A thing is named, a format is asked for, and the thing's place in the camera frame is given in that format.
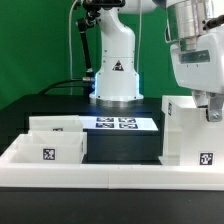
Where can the white border frame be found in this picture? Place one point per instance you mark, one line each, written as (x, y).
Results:
(14, 174)

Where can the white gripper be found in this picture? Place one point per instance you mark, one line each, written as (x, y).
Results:
(202, 70)

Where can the white marker sheet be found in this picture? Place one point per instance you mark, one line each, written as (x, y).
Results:
(118, 123)

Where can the white front drawer tray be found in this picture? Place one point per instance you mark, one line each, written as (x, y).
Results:
(53, 147)

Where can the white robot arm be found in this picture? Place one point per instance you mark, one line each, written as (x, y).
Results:
(195, 32)

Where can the white drawer cabinet box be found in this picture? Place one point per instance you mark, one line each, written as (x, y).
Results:
(189, 139)

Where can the white drawer tray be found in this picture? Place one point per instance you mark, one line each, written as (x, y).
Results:
(70, 123)
(53, 147)

